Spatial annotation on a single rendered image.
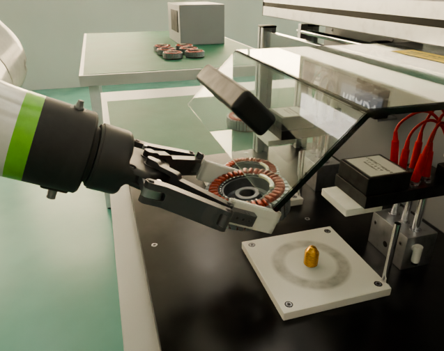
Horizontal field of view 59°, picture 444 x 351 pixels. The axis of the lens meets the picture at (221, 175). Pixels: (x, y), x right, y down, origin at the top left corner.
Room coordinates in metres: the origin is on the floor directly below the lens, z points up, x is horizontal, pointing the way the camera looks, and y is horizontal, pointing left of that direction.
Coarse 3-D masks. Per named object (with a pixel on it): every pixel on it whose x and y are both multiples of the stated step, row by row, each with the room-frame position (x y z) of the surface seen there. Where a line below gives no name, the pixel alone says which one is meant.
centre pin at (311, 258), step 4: (308, 248) 0.44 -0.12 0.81; (312, 248) 0.43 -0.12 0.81; (308, 252) 0.43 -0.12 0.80; (312, 252) 0.43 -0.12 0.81; (316, 252) 0.43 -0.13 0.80; (304, 256) 0.44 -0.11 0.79; (308, 256) 0.43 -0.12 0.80; (312, 256) 0.43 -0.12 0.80; (316, 256) 0.43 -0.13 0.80; (304, 260) 0.44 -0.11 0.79; (308, 260) 0.43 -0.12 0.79; (312, 260) 0.43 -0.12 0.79; (316, 260) 0.43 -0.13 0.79; (308, 264) 0.43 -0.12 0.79; (312, 264) 0.43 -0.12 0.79; (316, 264) 0.43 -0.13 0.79
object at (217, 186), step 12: (216, 180) 0.48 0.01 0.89; (228, 180) 0.48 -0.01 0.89; (240, 180) 0.49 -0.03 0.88; (216, 192) 0.44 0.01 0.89; (228, 192) 0.47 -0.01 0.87; (240, 192) 0.46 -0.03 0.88; (252, 192) 0.46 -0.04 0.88; (264, 204) 0.41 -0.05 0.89; (288, 204) 0.43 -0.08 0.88; (228, 228) 0.41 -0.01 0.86; (240, 228) 0.40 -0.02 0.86
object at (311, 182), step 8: (328, 160) 0.69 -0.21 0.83; (336, 160) 0.69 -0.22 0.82; (320, 168) 0.67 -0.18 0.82; (328, 168) 0.67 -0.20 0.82; (336, 168) 0.68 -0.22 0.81; (312, 176) 0.68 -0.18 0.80; (320, 176) 0.67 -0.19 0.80; (328, 176) 0.67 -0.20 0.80; (312, 184) 0.68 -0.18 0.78; (320, 184) 0.67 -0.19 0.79; (328, 184) 0.68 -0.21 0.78
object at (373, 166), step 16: (352, 160) 0.47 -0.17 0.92; (368, 160) 0.47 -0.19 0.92; (384, 160) 0.47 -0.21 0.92; (336, 176) 0.48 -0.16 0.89; (352, 176) 0.45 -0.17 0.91; (368, 176) 0.43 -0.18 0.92; (384, 176) 0.43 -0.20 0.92; (400, 176) 0.43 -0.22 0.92; (432, 176) 0.47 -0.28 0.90; (336, 192) 0.46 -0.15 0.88; (352, 192) 0.44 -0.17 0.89; (368, 192) 0.42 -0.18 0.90; (384, 192) 0.43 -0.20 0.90; (400, 192) 0.43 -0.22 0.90; (416, 192) 0.44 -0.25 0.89; (432, 192) 0.44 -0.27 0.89; (352, 208) 0.42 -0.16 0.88; (368, 208) 0.42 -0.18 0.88; (416, 208) 0.46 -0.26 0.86; (416, 224) 0.45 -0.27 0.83
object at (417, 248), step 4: (416, 244) 0.44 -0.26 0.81; (420, 244) 0.44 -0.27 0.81; (412, 248) 0.44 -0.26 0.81; (416, 248) 0.43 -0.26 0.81; (420, 248) 0.43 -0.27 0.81; (416, 252) 0.43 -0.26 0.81; (420, 252) 0.43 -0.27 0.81; (412, 256) 0.43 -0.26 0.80; (416, 256) 0.43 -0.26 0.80; (420, 256) 0.43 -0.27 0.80; (412, 260) 0.43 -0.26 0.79; (416, 260) 0.43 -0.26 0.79; (412, 264) 0.43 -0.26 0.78; (416, 264) 0.43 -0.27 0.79
